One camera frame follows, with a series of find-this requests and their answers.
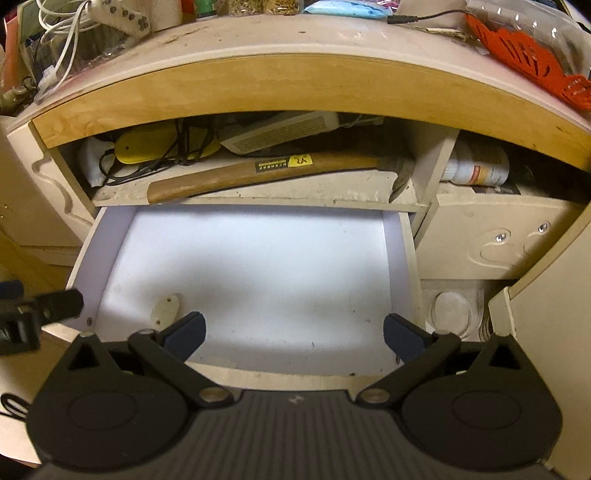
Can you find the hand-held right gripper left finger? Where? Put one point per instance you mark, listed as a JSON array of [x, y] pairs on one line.
[[187, 334]]

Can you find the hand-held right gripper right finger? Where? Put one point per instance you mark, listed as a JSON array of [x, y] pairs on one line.
[[404, 340]]

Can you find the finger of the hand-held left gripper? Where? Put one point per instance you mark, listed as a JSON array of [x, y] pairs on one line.
[[60, 305]]

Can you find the cream wooden drawer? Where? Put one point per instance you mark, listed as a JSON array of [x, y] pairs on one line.
[[254, 277]]

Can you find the small cream drawer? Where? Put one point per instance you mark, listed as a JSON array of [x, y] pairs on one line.
[[489, 230]]

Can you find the white oval plate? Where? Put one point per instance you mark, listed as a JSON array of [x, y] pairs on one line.
[[164, 311]]

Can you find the white plastic bag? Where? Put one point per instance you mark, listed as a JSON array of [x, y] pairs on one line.
[[90, 164]]

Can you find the cream cabinet door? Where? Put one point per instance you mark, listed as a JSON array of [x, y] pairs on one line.
[[554, 332]]

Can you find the yellow plastic device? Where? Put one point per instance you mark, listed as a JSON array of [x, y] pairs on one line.
[[147, 145]]

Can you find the white plastic bottle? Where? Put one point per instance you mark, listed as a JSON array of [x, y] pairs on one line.
[[478, 168]]

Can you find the white router box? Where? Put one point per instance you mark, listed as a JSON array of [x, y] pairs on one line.
[[286, 131]]

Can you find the clear glass container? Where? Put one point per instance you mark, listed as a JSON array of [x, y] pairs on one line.
[[87, 60]]

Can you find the cream wooden cabinet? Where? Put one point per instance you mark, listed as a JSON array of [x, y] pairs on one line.
[[277, 87]]

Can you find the white power strip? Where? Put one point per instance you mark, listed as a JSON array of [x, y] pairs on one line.
[[121, 14]]

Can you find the orange plastic mat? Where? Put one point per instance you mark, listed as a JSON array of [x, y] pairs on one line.
[[531, 57]]

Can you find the green bottle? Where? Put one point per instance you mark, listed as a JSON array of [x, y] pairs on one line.
[[205, 9]]

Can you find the jar of seeds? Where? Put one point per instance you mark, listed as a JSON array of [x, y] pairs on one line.
[[243, 5]]

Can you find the blue face mask pack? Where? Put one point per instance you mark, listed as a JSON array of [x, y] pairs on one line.
[[346, 8]]

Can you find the clear plastic container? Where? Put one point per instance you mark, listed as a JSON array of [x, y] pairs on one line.
[[531, 27]]

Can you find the jar of grains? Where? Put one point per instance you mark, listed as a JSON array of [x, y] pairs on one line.
[[282, 5]]

